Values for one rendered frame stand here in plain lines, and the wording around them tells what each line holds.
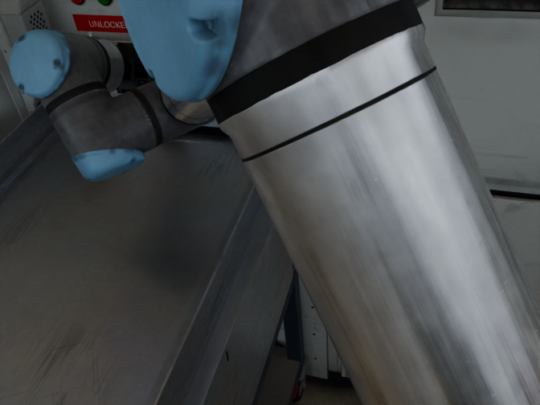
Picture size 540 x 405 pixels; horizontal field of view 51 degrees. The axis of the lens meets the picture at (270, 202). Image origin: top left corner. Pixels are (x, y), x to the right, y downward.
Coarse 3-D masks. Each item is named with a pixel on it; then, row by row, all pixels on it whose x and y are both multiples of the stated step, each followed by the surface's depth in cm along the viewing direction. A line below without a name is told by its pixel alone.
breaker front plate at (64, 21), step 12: (48, 0) 112; (60, 0) 111; (96, 0) 109; (48, 12) 114; (60, 12) 113; (72, 12) 112; (84, 12) 112; (96, 12) 111; (108, 12) 110; (120, 12) 109; (60, 24) 115; (72, 24) 114; (96, 36) 115; (108, 36) 114; (120, 36) 113
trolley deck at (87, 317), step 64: (64, 192) 111; (128, 192) 109; (192, 192) 108; (0, 256) 99; (64, 256) 97; (128, 256) 96; (192, 256) 95; (256, 256) 94; (0, 320) 88; (64, 320) 87; (128, 320) 86; (0, 384) 79; (64, 384) 78; (128, 384) 78; (192, 384) 77
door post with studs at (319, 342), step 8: (312, 304) 147; (312, 312) 149; (312, 320) 152; (320, 320) 151; (312, 328) 154; (320, 328) 153; (320, 336) 155; (320, 344) 158; (320, 352) 161; (320, 360) 163; (312, 368) 168; (320, 368) 166; (320, 376) 169
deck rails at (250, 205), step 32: (32, 128) 122; (0, 160) 114; (32, 160) 120; (0, 192) 112; (256, 192) 98; (256, 224) 99; (224, 256) 85; (224, 288) 87; (192, 320) 76; (192, 352) 77
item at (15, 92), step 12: (0, 48) 118; (0, 60) 119; (0, 72) 123; (0, 84) 123; (12, 84) 123; (0, 96) 124; (0, 108) 125; (12, 108) 128; (24, 108) 127; (0, 120) 125; (12, 120) 128; (0, 132) 126
